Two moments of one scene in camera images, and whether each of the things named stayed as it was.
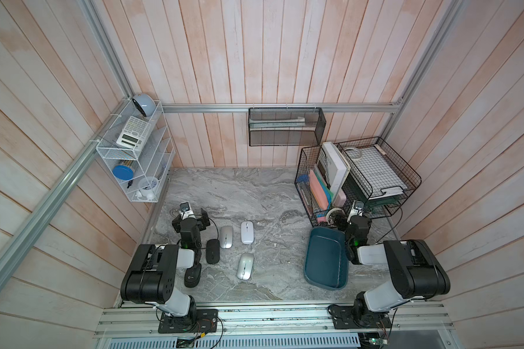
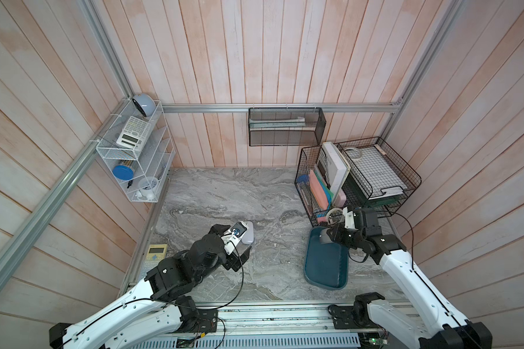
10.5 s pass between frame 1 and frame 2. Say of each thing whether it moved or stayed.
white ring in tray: stayed
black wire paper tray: stayed
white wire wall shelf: stayed
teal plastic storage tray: stayed
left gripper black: moved
